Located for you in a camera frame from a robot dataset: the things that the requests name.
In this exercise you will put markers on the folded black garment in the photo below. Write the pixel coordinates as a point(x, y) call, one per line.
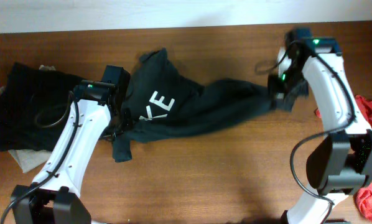
point(33, 95)

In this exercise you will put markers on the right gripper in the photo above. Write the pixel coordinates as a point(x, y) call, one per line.
point(281, 98)

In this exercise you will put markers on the folded beige garment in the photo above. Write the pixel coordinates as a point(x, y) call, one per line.
point(26, 158)

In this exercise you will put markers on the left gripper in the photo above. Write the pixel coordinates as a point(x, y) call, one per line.
point(118, 118)

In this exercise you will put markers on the dark green Nike t-shirt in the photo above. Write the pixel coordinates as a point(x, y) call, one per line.
point(164, 105)

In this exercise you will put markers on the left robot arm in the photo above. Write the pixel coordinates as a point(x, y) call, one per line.
point(95, 113)

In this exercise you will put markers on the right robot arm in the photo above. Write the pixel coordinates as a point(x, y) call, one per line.
point(321, 63)

